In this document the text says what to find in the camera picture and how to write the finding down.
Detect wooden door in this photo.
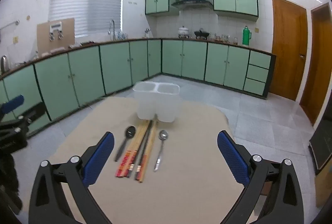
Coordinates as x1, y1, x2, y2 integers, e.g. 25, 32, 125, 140
270, 0, 309, 102
299, 3, 332, 126

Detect white hardware pack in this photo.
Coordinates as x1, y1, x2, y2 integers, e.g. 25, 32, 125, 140
49, 22, 64, 41

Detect brown cardboard sheet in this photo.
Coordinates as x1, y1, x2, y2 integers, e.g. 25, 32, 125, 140
36, 18, 76, 54

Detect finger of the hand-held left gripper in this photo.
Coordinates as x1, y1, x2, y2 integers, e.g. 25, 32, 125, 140
16, 102, 46, 131
0, 95, 24, 115

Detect black wok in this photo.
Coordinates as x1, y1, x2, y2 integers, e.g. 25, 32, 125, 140
194, 28, 209, 39

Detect tall metal sink faucet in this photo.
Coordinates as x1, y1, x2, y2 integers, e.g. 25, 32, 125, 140
108, 19, 116, 40

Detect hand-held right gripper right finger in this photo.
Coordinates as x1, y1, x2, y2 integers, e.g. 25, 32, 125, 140
217, 130, 304, 224

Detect white window blind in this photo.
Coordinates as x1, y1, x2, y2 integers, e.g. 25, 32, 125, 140
49, 0, 125, 37

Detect metal spoon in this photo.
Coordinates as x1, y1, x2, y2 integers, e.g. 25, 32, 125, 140
154, 130, 169, 172

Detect white plastic double utensil holder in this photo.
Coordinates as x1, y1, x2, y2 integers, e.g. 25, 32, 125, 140
133, 81, 180, 123

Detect black box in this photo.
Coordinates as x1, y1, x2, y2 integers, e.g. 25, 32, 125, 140
309, 115, 332, 175

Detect row of glass jars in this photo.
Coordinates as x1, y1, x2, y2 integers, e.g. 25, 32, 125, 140
210, 33, 238, 45

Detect black plastic spoon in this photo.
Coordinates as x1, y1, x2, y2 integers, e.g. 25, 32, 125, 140
115, 126, 137, 162

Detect green base cabinets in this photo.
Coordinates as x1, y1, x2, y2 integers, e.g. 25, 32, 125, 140
0, 38, 277, 136

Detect metal wall rail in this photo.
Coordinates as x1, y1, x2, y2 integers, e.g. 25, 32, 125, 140
0, 20, 20, 31

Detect green thermos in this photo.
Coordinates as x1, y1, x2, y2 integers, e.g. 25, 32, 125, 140
242, 26, 252, 46

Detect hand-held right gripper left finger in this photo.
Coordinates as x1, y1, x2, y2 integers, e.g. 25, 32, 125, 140
28, 132, 115, 224

